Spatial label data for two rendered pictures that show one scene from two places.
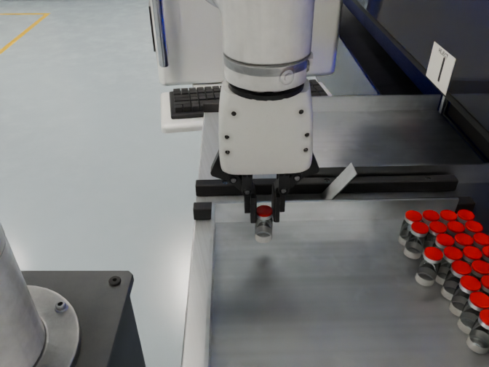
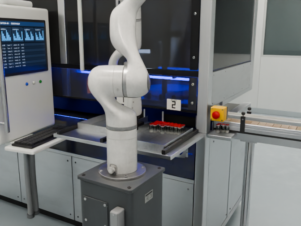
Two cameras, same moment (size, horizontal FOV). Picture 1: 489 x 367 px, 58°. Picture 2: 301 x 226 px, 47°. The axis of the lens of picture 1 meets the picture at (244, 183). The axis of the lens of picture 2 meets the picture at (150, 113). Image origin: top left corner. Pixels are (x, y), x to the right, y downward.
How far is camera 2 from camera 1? 1.41 m
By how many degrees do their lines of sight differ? 57
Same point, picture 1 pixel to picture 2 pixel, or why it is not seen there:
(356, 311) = (161, 139)
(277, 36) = not seen: hidden behind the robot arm
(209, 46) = (15, 122)
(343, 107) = (94, 121)
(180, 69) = (6, 135)
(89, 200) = not seen: outside the picture
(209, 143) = (79, 137)
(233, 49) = not seen: hidden behind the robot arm
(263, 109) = (137, 100)
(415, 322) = (169, 136)
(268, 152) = (137, 110)
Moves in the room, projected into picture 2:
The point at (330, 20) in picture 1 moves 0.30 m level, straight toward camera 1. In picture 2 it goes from (51, 102) to (79, 109)
